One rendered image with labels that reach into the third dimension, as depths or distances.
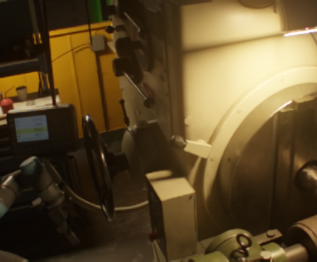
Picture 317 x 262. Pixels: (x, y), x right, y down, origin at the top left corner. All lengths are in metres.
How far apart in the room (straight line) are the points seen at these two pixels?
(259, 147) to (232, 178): 0.12
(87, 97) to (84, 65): 0.32
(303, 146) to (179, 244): 0.48
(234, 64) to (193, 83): 0.13
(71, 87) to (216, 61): 2.97
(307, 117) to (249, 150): 0.20
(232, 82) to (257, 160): 0.24
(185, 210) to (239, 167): 0.20
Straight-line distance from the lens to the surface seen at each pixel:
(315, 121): 1.31
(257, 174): 1.29
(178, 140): 1.17
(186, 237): 1.32
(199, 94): 1.20
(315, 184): 1.33
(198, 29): 1.15
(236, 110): 1.25
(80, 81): 4.06
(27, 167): 1.48
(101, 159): 1.29
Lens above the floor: 2.07
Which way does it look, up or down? 27 degrees down
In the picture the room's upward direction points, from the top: 5 degrees counter-clockwise
